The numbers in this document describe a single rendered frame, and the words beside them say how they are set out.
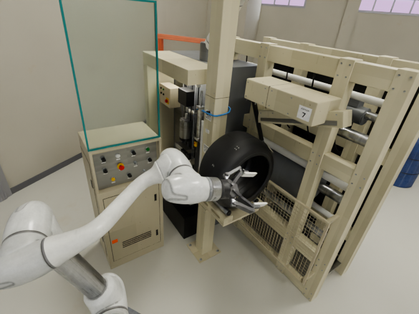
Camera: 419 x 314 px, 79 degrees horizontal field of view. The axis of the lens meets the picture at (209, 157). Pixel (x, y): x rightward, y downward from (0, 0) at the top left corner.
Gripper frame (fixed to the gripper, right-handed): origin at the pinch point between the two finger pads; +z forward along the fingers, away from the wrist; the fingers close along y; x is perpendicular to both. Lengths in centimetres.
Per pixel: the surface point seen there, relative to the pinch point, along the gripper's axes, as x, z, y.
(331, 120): 10, 67, -41
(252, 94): -20, 45, -84
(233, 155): -37, 25, -41
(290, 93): 5, 48, -62
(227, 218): -80, 39, -13
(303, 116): 4, 52, -46
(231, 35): 3, 18, -106
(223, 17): 11, 8, -109
